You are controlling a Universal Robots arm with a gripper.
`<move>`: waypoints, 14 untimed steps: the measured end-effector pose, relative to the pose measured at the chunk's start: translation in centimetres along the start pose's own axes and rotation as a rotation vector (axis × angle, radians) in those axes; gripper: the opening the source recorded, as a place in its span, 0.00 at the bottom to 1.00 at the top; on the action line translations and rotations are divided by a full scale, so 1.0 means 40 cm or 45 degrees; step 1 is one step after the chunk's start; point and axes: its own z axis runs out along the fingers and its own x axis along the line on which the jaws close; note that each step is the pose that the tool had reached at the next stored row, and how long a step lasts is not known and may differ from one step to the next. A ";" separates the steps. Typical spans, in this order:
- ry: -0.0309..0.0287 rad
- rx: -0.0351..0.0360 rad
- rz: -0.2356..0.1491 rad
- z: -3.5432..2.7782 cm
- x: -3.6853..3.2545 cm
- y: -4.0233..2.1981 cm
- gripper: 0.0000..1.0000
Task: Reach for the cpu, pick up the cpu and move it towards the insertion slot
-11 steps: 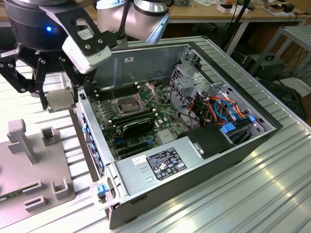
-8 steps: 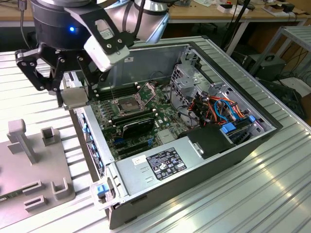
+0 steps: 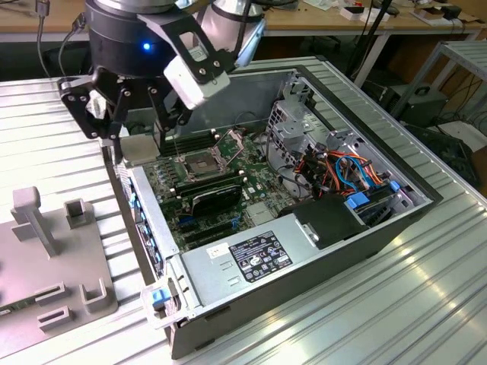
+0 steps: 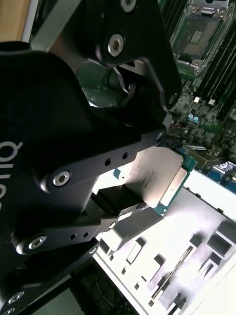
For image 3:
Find white flat box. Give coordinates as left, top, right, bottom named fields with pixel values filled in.
left=339, top=5, right=391, bottom=23

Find black RAM slot bank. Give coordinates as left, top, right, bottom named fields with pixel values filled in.
left=170, top=169, right=249, bottom=198
left=163, top=128, right=221, bottom=157

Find open grey PC case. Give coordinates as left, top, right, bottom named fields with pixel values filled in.
left=100, top=64, right=444, bottom=360

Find blue disk carrier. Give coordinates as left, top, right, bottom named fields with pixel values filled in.
left=344, top=192, right=372, bottom=211

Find metal slat shelf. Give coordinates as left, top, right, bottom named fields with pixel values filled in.
left=390, top=40, right=487, bottom=122

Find black camera cable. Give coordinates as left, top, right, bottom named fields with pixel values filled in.
left=35, top=0, right=53, bottom=79
left=57, top=13, right=88, bottom=79

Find wooden desk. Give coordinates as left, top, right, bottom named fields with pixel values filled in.
left=0, top=0, right=487, bottom=45

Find black bag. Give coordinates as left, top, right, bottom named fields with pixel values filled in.
left=403, top=123, right=481, bottom=187

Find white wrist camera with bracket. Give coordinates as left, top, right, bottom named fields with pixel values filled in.
left=136, top=13, right=232, bottom=111

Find silver CPU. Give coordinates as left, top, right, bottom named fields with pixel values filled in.
left=120, top=132, right=160, bottom=169

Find green circuit board strip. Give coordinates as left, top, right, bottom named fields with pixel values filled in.
left=0, top=299, right=38, bottom=316

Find green motherboard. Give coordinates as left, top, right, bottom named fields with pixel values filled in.
left=142, top=129, right=290, bottom=252

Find CPU socket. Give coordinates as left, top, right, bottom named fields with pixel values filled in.
left=180, top=151, right=224, bottom=182

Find metal socket cover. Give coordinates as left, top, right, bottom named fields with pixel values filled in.
left=213, top=129, right=247, bottom=169

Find grey parts rack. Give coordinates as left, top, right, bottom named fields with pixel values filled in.
left=0, top=186, right=119, bottom=360

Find black plastic drive shroud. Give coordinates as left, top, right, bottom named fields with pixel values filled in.
left=277, top=193, right=370, bottom=251

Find grey power supply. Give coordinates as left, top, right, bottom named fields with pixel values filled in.
left=180, top=218, right=319, bottom=309

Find blue data wire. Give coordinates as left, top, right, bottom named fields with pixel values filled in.
left=334, top=154, right=371, bottom=195

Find blue case latch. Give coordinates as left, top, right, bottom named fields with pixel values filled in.
left=151, top=288, right=170, bottom=309

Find black box with handle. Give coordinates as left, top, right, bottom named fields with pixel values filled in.
left=380, top=84, right=449, bottom=129

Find metal drive cage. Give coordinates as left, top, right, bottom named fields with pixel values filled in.
left=266, top=99, right=362, bottom=168

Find orange wire bundle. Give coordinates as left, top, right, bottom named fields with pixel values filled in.
left=296, top=150, right=386, bottom=191

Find black expansion slots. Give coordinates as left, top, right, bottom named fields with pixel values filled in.
left=177, top=218, right=234, bottom=249

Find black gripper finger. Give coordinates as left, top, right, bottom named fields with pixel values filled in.
left=146, top=85, right=192, bottom=155
left=59, top=68, right=132, bottom=165

